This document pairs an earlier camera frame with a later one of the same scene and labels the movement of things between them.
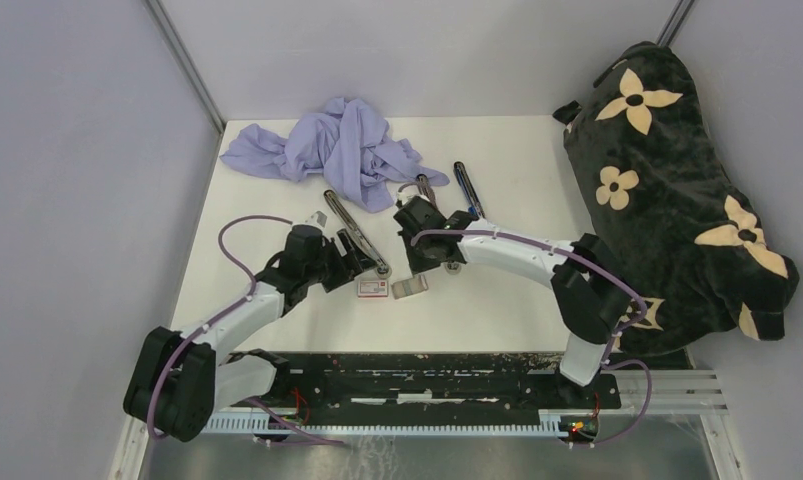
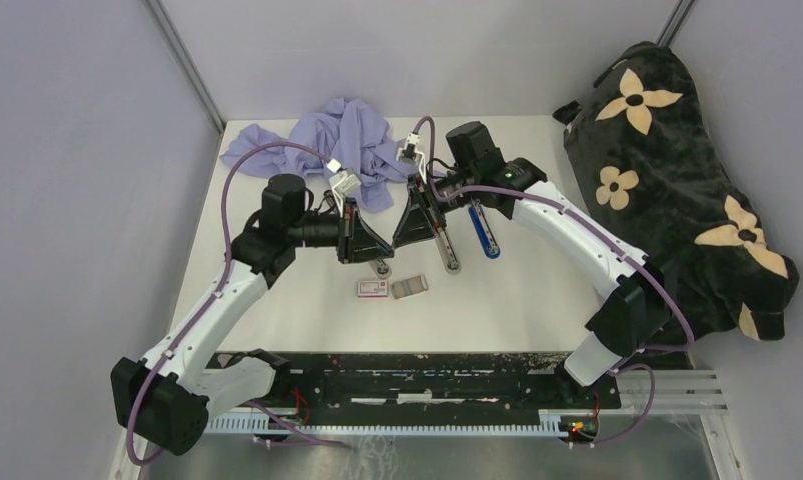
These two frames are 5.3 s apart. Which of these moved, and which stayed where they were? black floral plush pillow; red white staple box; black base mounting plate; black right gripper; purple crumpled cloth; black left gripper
Moved: black left gripper; black right gripper
Stayed: black base mounting plate; black floral plush pillow; purple crumpled cloth; red white staple box
